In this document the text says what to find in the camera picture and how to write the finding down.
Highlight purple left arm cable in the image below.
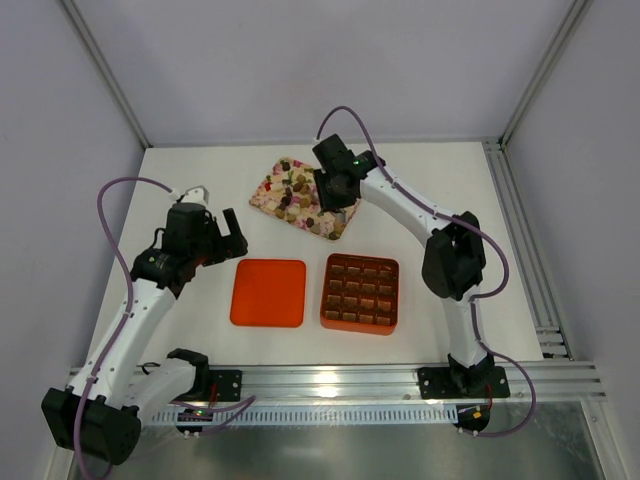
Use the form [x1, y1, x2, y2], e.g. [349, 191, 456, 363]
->
[74, 177, 176, 479]

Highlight orange box lid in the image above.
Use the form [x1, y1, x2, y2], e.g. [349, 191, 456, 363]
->
[230, 259, 306, 329]

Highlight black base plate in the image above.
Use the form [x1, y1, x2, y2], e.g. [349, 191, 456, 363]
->
[417, 366, 511, 400]
[205, 369, 243, 403]

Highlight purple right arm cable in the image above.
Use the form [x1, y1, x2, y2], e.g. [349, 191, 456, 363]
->
[317, 105, 538, 439]

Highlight aluminium right side rail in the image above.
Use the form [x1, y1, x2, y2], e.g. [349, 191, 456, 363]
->
[483, 138, 574, 361]

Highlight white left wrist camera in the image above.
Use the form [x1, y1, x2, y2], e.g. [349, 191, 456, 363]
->
[168, 185, 209, 207]

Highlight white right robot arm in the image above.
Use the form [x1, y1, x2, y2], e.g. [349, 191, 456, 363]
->
[312, 134, 495, 396]

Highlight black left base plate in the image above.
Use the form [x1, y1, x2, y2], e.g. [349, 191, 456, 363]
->
[205, 369, 243, 403]

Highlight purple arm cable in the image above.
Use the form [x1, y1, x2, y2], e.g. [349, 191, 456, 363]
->
[74, 177, 176, 479]
[317, 105, 538, 439]

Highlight floral tray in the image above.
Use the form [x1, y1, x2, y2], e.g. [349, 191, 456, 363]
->
[249, 157, 360, 241]

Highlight slotted cable duct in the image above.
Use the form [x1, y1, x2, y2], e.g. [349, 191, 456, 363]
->
[149, 403, 458, 428]

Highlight aluminium rail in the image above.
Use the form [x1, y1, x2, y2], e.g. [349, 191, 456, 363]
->
[483, 138, 574, 361]
[210, 360, 605, 402]

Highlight orange chocolate box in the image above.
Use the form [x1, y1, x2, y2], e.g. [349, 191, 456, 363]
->
[320, 253, 399, 336]

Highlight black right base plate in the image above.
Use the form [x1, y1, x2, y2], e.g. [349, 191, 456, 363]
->
[417, 366, 511, 400]

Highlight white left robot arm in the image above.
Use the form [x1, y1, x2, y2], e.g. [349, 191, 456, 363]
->
[41, 202, 248, 465]

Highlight aluminium front rail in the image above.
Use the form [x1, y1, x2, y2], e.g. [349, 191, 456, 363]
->
[210, 360, 605, 402]

